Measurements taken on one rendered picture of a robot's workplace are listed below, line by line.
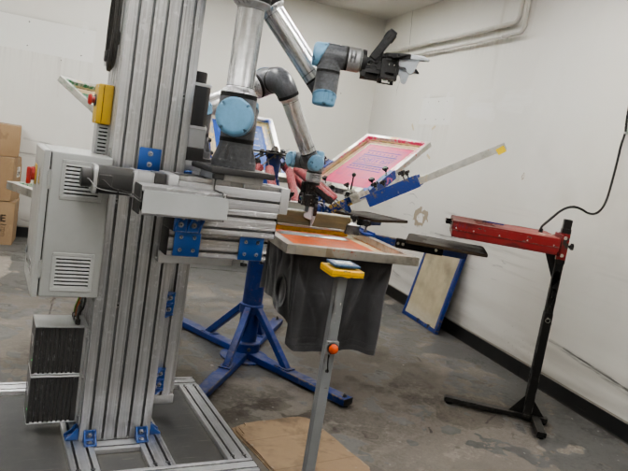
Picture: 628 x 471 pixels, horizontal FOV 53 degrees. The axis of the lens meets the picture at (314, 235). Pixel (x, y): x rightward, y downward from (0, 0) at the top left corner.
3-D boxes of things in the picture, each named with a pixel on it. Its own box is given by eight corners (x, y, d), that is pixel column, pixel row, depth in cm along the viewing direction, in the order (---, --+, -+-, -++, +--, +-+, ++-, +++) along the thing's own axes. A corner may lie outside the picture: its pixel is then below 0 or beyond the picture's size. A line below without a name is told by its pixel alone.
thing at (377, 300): (378, 357, 273) (394, 261, 267) (279, 352, 257) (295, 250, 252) (375, 354, 275) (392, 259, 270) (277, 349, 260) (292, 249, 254)
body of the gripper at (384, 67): (394, 86, 200) (357, 79, 199) (398, 59, 200) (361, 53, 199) (398, 79, 192) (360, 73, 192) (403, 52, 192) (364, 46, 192)
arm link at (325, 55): (310, 69, 199) (314, 42, 198) (344, 75, 200) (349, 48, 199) (310, 65, 191) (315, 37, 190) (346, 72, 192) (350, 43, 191)
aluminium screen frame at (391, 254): (418, 266, 261) (420, 257, 261) (285, 253, 241) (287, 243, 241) (349, 234, 334) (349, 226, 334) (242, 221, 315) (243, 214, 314)
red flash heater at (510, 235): (549, 249, 378) (553, 229, 377) (563, 259, 333) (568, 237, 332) (448, 231, 389) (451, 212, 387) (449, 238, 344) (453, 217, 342)
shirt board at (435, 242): (480, 259, 384) (483, 246, 383) (485, 269, 344) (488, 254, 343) (272, 221, 407) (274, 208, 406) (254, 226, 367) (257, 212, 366)
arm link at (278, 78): (295, 62, 265) (331, 165, 285) (283, 63, 275) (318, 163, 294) (273, 72, 261) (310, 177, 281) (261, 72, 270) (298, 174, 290)
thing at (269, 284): (301, 327, 261) (313, 251, 256) (281, 326, 258) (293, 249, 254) (273, 297, 304) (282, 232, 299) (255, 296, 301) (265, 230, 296)
